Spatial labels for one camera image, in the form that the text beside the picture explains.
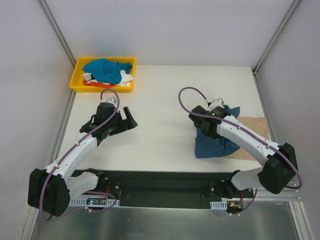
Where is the dark blue t shirt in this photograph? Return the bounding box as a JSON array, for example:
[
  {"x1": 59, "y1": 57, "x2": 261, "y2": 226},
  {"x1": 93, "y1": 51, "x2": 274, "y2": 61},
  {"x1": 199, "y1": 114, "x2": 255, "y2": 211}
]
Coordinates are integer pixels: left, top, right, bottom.
[{"x1": 195, "y1": 105, "x2": 240, "y2": 159}]

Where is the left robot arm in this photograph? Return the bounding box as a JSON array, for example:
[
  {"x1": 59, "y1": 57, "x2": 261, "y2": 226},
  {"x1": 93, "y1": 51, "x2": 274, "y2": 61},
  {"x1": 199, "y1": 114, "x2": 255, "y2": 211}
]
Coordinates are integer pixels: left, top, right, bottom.
[{"x1": 27, "y1": 102, "x2": 138, "y2": 217}]

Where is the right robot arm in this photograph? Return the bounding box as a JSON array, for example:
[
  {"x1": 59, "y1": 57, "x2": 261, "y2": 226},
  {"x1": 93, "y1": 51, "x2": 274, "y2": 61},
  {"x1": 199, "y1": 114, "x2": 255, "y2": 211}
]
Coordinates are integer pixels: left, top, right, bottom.
[{"x1": 189, "y1": 105, "x2": 298, "y2": 199}]

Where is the orange t shirt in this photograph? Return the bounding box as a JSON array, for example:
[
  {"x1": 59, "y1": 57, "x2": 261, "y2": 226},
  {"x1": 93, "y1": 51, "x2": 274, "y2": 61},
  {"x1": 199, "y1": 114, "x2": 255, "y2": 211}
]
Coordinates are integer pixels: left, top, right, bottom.
[{"x1": 82, "y1": 79, "x2": 115, "y2": 88}]

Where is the yellow plastic bin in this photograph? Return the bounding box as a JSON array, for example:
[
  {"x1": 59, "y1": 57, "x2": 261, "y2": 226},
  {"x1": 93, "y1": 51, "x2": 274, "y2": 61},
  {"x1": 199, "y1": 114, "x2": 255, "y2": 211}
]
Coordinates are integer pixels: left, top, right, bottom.
[{"x1": 69, "y1": 56, "x2": 136, "y2": 93}]

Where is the white t shirt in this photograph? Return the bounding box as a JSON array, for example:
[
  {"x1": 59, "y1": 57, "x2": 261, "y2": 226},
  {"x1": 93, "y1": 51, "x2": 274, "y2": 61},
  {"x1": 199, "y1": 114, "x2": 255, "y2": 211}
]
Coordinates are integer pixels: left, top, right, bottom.
[{"x1": 82, "y1": 70, "x2": 134, "y2": 87}]

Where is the teal t shirt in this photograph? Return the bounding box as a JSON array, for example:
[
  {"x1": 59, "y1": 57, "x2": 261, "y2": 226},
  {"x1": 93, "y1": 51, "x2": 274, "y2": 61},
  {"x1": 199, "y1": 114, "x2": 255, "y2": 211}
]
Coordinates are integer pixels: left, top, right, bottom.
[{"x1": 82, "y1": 58, "x2": 132, "y2": 85}]

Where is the beige folded t shirt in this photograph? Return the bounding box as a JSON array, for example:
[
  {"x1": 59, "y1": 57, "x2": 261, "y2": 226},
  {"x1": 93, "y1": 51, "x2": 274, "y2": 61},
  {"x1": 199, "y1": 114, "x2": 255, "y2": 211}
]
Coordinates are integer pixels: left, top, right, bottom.
[{"x1": 226, "y1": 116, "x2": 270, "y2": 162}]

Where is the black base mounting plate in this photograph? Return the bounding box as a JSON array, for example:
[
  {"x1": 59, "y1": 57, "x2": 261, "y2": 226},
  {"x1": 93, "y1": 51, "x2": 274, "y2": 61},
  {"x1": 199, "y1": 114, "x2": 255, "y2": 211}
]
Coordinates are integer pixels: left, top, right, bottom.
[{"x1": 84, "y1": 170, "x2": 254, "y2": 208}]

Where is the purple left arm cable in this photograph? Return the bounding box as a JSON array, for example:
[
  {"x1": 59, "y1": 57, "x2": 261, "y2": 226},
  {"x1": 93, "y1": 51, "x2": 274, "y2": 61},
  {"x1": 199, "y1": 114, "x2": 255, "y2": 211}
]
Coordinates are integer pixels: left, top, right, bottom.
[{"x1": 39, "y1": 88, "x2": 120, "y2": 222}]

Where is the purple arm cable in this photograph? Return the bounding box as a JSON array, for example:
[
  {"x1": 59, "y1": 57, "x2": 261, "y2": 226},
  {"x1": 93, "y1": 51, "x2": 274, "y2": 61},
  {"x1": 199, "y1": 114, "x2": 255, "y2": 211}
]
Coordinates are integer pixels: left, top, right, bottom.
[
  {"x1": 39, "y1": 88, "x2": 120, "y2": 222},
  {"x1": 178, "y1": 86, "x2": 304, "y2": 218}
]

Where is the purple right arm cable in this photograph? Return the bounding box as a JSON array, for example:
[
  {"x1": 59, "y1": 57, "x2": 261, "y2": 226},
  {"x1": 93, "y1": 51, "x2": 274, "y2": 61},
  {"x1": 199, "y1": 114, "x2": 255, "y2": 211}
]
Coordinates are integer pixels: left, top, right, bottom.
[{"x1": 178, "y1": 86, "x2": 304, "y2": 218}]

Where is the grey slotted cable duct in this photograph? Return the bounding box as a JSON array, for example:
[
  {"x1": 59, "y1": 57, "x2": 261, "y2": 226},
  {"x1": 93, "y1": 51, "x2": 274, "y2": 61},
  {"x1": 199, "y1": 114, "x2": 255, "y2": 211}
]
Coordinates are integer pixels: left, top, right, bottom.
[{"x1": 68, "y1": 196, "x2": 120, "y2": 208}]

